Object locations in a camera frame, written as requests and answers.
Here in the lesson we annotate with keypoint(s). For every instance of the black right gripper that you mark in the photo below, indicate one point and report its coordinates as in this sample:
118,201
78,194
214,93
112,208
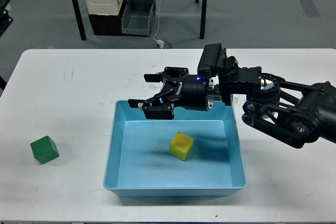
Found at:
192,92

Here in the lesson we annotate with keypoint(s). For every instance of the yellow block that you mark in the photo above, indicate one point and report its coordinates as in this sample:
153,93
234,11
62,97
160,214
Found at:
181,145

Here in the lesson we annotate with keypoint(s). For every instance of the green block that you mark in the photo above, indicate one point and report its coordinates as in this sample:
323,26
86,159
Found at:
44,150

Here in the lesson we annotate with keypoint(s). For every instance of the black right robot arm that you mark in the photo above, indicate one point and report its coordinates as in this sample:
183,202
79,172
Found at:
293,113

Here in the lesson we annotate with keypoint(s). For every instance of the blue plastic box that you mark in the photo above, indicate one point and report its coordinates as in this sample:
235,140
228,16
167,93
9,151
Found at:
139,163

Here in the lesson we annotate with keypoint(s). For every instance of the black box under crate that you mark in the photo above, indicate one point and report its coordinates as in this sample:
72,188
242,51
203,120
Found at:
108,25

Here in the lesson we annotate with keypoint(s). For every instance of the white power adapter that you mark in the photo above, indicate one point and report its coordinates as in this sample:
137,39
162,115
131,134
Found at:
163,44

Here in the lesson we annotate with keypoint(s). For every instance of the grey storage bin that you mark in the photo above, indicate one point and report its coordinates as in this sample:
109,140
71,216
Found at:
137,17

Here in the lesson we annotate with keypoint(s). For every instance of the black table leg left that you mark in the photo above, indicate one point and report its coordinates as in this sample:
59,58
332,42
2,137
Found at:
79,20

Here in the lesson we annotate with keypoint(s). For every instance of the black chair part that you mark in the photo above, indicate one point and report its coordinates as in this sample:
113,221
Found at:
6,20

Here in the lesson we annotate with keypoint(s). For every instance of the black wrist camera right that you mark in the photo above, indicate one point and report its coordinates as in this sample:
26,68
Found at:
211,61

